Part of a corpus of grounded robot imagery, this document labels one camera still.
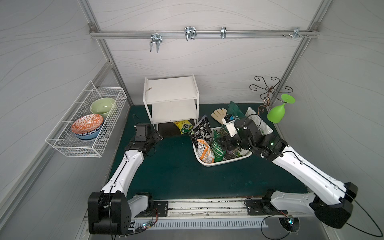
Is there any white green shelf bag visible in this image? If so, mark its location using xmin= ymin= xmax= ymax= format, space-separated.
xmin=211 ymin=130 xmax=226 ymax=163

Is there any white perforated plastic basket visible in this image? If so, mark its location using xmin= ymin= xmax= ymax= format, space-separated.
xmin=192 ymin=144 xmax=252 ymax=167

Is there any white green fertilizer bag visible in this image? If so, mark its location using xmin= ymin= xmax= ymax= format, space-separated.
xmin=245 ymin=107 xmax=273 ymax=135

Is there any orange snack bag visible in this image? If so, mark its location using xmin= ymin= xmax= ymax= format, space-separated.
xmin=197 ymin=139 xmax=215 ymax=164

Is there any black white fertilizer bag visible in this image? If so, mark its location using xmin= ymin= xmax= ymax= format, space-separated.
xmin=189 ymin=115 xmax=213 ymax=148

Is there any dark green soil bag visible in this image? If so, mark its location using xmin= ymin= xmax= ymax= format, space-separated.
xmin=222 ymin=101 xmax=246 ymax=137

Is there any small yellow green packet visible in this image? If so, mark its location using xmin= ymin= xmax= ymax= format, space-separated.
xmin=174 ymin=120 xmax=194 ymax=135

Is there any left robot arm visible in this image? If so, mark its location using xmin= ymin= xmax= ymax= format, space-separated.
xmin=87 ymin=124 xmax=163 ymax=239

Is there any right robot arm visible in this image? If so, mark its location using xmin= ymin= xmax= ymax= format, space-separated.
xmin=219 ymin=117 xmax=358 ymax=229

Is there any white two-tier shelf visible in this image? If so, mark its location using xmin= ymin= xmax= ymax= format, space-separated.
xmin=143 ymin=74 xmax=200 ymax=129

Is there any white work glove red cuff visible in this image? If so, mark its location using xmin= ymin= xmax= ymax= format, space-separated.
xmin=211 ymin=108 xmax=227 ymax=125

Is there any green plastic wine glass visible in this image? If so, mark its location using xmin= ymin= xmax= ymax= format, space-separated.
xmin=267 ymin=94 xmax=296 ymax=124

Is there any copper scroll stand rod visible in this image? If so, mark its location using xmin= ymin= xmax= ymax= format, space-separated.
xmin=249 ymin=76 xmax=294 ymax=114

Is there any light green bowl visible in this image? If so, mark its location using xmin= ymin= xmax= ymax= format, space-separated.
xmin=90 ymin=98 xmax=117 ymax=120

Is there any blue bowl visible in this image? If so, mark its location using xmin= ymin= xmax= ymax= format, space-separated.
xmin=74 ymin=124 xmax=104 ymax=141

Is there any orange patterned bowl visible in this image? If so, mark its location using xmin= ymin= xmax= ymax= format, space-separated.
xmin=71 ymin=114 xmax=104 ymax=134

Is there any metal double hook left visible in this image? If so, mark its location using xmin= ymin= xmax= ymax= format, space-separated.
xmin=150 ymin=33 xmax=163 ymax=53

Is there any metal double hook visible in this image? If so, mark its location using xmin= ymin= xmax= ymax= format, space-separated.
xmin=150 ymin=33 xmax=163 ymax=53
xmin=184 ymin=26 xmax=197 ymax=42

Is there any metal clip hook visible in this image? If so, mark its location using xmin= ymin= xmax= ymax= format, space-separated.
xmin=220 ymin=27 xmax=227 ymax=39

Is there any metal double hook middle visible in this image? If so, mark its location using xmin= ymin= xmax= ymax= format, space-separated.
xmin=184 ymin=26 xmax=197 ymax=42

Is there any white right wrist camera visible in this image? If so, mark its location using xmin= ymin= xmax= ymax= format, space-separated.
xmin=222 ymin=116 xmax=238 ymax=137

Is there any white wire wall basket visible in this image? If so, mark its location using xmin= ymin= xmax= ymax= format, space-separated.
xmin=46 ymin=82 xmax=127 ymax=158

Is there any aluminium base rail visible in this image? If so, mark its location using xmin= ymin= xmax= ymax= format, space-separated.
xmin=83 ymin=196 xmax=313 ymax=220

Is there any aluminium frame post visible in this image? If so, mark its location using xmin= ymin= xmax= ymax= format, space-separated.
xmin=271 ymin=0 xmax=333 ymax=105

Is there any black cable right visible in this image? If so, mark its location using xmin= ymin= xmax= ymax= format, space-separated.
xmin=260 ymin=197 xmax=384 ymax=240

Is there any white slotted cable duct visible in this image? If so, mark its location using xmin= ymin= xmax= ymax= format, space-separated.
xmin=150 ymin=218 xmax=269 ymax=230

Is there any wire bundle left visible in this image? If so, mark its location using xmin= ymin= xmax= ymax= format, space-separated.
xmin=119 ymin=206 xmax=159 ymax=238

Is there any metal bracket hook right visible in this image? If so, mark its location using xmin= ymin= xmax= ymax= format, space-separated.
xmin=282 ymin=28 xmax=310 ymax=40

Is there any horizontal aluminium rail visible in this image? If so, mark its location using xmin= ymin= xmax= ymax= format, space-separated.
xmin=90 ymin=28 xmax=321 ymax=40

